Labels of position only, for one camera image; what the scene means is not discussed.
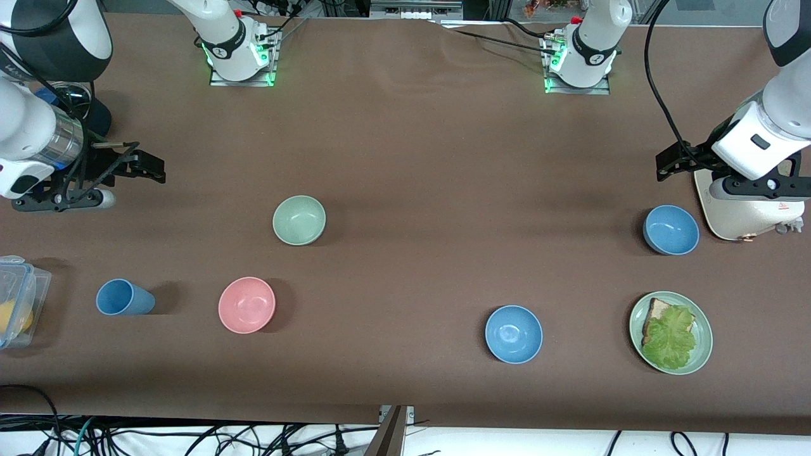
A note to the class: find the aluminium table profile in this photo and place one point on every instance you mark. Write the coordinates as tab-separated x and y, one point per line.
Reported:
389	437

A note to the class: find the clear plastic food container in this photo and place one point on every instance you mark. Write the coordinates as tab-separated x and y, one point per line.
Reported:
39	297

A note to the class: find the cream toaster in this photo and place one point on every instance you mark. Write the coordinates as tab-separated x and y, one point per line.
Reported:
741	218

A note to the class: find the bread slice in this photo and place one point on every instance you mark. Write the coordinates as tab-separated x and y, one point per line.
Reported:
659	309

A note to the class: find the green lettuce leaf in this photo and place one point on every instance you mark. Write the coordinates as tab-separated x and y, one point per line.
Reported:
670	339

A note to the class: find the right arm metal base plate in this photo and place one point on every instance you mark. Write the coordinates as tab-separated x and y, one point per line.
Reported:
269	69

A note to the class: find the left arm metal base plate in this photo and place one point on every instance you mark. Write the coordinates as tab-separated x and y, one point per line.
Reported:
602	88

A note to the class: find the white power strip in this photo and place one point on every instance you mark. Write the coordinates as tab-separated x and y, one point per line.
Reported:
412	12

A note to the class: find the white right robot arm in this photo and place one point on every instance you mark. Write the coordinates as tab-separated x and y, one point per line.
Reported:
25	126

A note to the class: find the blue cup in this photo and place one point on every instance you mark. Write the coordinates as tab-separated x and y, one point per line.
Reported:
123	297

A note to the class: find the blue bowl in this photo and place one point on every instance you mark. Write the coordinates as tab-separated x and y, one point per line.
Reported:
513	334
671	229

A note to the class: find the pink bowl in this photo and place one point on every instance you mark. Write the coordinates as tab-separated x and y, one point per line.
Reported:
246	305

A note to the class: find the black pot with glass lid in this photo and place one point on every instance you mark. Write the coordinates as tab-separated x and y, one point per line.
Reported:
95	120

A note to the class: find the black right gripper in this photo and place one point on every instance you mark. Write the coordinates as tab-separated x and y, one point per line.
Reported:
101	162

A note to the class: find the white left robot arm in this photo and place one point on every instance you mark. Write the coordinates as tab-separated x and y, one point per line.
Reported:
776	120

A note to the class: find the green plate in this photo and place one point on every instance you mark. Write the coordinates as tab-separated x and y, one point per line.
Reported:
703	342

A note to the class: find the brown table cloth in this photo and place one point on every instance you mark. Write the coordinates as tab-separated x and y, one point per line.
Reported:
405	158

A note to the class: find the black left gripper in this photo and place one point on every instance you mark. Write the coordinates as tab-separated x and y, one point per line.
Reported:
696	158

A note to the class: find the green bowl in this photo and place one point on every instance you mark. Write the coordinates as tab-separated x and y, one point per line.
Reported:
299	220

